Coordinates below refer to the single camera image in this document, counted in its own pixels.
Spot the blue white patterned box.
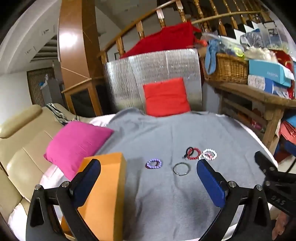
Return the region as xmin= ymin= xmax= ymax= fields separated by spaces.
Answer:
xmin=247 ymin=75 xmax=290 ymax=99

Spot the blue cardboard box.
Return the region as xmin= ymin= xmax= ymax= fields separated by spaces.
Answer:
xmin=248 ymin=59 xmax=295 ymax=87

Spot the magenta pillow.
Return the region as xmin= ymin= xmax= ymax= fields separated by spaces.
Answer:
xmin=44 ymin=121 xmax=114 ymax=180

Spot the purple bead bracelet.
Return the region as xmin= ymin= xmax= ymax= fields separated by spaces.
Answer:
xmin=145 ymin=158 xmax=163 ymax=170

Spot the red cushion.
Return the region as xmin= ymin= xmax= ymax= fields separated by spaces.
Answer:
xmin=143 ymin=77 xmax=191 ymax=117

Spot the blue cloth in basket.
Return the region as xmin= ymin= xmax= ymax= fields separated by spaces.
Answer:
xmin=205 ymin=39 xmax=221 ymax=75

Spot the orange cardboard box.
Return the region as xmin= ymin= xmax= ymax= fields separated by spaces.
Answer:
xmin=62 ymin=152 xmax=126 ymax=240

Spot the red bead bracelet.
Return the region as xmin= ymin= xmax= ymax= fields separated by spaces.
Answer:
xmin=186 ymin=147 xmax=202 ymax=160

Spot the white bead bracelet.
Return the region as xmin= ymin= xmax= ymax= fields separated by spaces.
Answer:
xmin=199 ymin=148 xmax=218 ymax=161

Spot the silver foil insulation panel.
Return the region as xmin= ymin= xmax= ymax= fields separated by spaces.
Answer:
xmin=104 ymin=49 xmax=203 ymax=111

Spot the person's right hand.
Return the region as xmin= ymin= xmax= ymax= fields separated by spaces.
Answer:
xmin=272 ymin=211 xmax=292 ymax=240

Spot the red blanket on railing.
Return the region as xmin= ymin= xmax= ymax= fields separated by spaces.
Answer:
xmin=121 ymin=22 xmax=202 ymax=59

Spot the wooden shelf table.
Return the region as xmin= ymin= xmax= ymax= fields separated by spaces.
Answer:
xmin=206 ymin=81 xmax=295 ymax=153

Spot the black hair tie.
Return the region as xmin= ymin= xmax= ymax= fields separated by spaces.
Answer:
xmin=184 ymin=146 xmax=195 ymax=160

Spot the striped cloth on sofa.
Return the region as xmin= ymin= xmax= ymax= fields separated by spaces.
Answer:
xmin=46 ymin=103 xmax=70 ymax=126

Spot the beige leather sofa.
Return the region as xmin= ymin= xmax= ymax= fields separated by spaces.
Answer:
xmin=1 ymin=104 xmax=62 ymax=221

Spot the wicker basket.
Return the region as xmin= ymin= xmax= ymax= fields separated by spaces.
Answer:
xmin=201 ymin=53 xmax=249 ymax=84

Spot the grey blanket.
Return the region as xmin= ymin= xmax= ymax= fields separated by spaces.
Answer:
xmin=98 ymin=108 xmax=271 ymax=240

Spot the wooden cabinet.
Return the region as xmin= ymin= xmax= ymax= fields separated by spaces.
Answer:
xmin=62 ymin=77 xmax=104 ymax=118

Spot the metal bangle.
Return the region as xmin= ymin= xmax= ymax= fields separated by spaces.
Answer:
xmin=173 ymin=162 xmax=191 ymax=177

